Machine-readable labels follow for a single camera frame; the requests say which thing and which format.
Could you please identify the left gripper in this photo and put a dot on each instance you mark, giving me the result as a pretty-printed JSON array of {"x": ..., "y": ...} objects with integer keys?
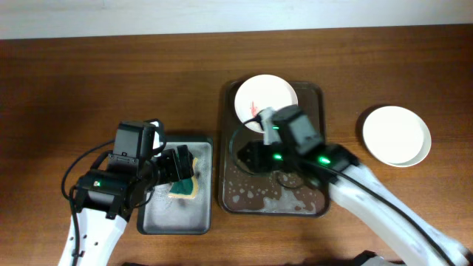
[{"x": 173, "y": 174}]

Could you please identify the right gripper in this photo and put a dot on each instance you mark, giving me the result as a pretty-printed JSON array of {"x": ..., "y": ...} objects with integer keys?
[{"x": 254, "y": 153}]

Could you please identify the green and yellow sponge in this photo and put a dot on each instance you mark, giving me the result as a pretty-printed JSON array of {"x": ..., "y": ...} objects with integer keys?
[{"x": 186, "y": 189}]

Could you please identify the white plate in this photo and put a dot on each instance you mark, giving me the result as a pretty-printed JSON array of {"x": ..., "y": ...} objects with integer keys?
[
  {"x": 396, "y": 136},
  {"x": 260, "y": 92}
]

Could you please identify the pale grey plate front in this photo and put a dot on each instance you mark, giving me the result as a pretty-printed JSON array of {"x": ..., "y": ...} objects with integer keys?
[{"x": 425, "y": 147}]

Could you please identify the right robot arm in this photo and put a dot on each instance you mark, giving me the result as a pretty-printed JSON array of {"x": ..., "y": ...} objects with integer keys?
[{"x": 353, "y": 186}]

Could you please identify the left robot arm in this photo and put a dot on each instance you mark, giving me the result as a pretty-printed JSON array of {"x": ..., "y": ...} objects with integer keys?
[{"x": 119, "y": 181}]

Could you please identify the large brown plastic tray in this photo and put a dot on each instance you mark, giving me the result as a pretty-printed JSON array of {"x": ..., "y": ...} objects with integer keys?
[{"x": 276, "y": 193}]

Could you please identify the small grey metal tray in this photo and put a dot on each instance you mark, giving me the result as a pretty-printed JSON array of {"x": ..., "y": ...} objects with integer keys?
[{"x": 165, "y": 215}]

